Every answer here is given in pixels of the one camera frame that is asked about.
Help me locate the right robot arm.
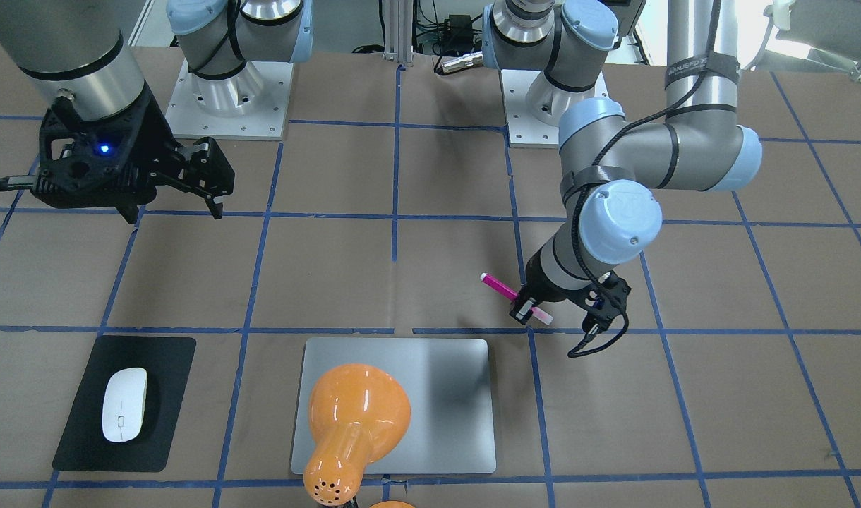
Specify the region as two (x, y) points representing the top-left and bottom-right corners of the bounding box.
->
(0, 1), (313, 224)

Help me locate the white computer mouse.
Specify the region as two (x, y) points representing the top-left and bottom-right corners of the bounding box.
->
(101, 367), (149, 443)

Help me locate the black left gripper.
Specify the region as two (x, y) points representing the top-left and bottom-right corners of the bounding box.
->
(509, 252), (631, 336)

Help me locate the black mousepad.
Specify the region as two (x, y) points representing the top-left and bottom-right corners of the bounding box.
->
(52, 335), (196, 472)

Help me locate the silver laptop notebook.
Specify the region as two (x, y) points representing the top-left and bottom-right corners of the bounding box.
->
(291, 337), (496, 476)

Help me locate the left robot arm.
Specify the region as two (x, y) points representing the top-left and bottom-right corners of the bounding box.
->
(483, 1), (762, 337)

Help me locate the orange desk lamp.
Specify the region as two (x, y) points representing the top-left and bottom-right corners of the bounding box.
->
(303, 363), (411, 507)

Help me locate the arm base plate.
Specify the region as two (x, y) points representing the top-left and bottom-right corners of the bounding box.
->
(165, 62), (295, 141)
(501, 71), (611, 149)

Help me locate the silver flashlight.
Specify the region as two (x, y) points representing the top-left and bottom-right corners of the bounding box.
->
(434, 52), (484, 76)

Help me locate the pink pen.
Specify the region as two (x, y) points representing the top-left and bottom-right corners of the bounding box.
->
(480, 272), (553, 325)

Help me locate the aluminium frame post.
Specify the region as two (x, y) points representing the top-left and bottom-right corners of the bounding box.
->
(381, 0), (415, 68)

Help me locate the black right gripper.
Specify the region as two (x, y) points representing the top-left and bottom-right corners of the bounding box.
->
(32, 85), (236, 224)

